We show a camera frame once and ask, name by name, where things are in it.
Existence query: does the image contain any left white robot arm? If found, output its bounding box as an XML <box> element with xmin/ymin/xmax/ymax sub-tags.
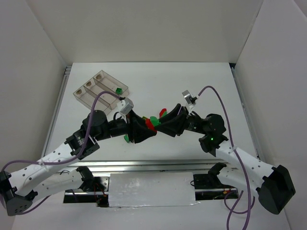
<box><xmin>0</xmin><ymin>110</ymin><xmax>156</xmax><ymax>216</ymax></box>

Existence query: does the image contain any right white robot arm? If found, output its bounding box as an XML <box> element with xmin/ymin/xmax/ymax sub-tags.
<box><xmin>154</xmin><ymin>104</ymin><xmax>295</xmax><ymax>215</ymax></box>

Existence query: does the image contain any white taped cover plate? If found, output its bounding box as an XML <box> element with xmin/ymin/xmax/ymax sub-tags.
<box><xmin>108</xmin><ymin>172</ymin><xmax>196</xmax><ymax>207</ymax></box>

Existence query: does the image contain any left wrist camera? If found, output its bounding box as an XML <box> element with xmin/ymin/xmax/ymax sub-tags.
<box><xmin>117</xmin><ymin>97</ymin><xmax>134</xmax><ymax>115</ymax></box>

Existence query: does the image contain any red rounded lego brick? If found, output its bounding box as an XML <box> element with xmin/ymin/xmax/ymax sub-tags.
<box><xmin>159</xmin><ymin>108</ymin><xmax>167</xmax><ymax>118</ymax></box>

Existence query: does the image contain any small green lego brick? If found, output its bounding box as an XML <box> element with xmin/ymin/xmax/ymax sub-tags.
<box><xmin>150</xmin><ymin>116</ymin><xmax>161</xmax><ymax>127</ymax></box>

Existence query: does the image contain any green square lego brick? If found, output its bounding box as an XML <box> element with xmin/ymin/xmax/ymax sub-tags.
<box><xmin>124</xmin><ymin>135</ymin><xmax>130</xmax><ymax>143</ymax></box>

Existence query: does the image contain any clear bin near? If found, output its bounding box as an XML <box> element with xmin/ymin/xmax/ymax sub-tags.
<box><xmin>73</xmin><ymin>86</ymin><xmax>111</xmax><ymax>115</ymax></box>

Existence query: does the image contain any green lego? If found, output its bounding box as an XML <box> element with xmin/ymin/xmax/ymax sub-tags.
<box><xmin>116</xmin><ymin>88</ymin><xmax>123</xmax><ymax>95</ymax></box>

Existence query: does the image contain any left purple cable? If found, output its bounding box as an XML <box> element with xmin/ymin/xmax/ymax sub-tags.
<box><xmin>0</xmin><ymin>91</ymin><xmax>124</xmax><ymax>214</ymax></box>

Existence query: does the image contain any aluminium front rail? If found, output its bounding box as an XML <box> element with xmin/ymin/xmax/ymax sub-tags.
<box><xmin>64</xmin><ymin>160</ymin><xmax>229</xmax><ymax>173</ymax></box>

